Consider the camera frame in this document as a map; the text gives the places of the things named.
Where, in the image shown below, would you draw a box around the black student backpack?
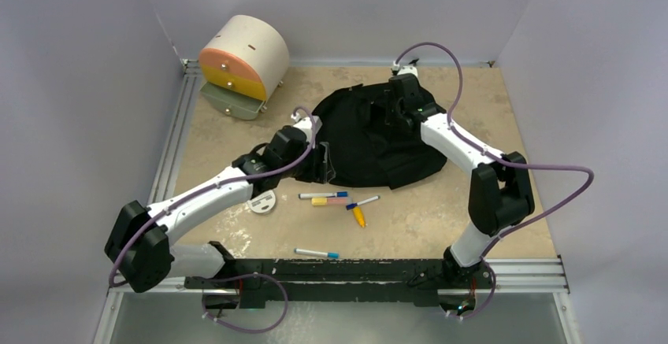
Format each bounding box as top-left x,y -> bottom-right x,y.
313,77 -> 447,189

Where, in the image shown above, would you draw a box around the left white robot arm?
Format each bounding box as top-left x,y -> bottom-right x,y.
104,126 -> 333,293

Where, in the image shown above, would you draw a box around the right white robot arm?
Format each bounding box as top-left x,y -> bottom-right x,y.
386,73 -> 535,287

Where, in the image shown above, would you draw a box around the white marker blue cap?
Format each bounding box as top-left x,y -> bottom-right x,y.
298,191 -> 348,199

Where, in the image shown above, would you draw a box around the yellow pink highlighter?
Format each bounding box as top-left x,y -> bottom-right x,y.
311,197 -> 351,207

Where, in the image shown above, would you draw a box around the upright white marker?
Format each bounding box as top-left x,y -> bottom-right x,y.
346,195 -> 380,210

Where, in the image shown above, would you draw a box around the white oval label card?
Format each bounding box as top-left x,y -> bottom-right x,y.
246,190 -> 276,215

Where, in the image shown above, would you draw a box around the white marker lying lower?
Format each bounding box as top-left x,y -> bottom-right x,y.
294,248 -> 339,259

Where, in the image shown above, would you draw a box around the cream round drawer cabinet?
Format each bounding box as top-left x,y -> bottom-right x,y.
198,15 -> 290,120

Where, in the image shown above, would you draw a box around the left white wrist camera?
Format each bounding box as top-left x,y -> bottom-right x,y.
291,113 -> 322,142

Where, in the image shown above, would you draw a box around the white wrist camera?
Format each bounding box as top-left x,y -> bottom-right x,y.
391,60 -> 419,78
291,113 -> 322,142

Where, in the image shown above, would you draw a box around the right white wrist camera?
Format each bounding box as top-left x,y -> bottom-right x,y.
391,60 -> 419,78

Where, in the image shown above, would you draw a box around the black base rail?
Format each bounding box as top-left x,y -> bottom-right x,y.
185,258 -> 492,309

